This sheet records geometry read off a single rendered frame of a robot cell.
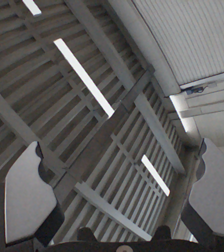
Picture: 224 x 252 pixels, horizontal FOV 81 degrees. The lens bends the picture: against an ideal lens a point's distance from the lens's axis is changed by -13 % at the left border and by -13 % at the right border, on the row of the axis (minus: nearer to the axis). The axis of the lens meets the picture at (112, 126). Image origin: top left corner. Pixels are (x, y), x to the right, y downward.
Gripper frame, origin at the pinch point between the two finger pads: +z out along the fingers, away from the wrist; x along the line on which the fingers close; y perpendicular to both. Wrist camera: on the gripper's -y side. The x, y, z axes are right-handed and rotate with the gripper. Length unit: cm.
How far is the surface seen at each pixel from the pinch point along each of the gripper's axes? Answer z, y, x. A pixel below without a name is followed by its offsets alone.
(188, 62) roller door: 364, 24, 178
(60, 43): 226, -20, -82
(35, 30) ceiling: 251, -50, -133
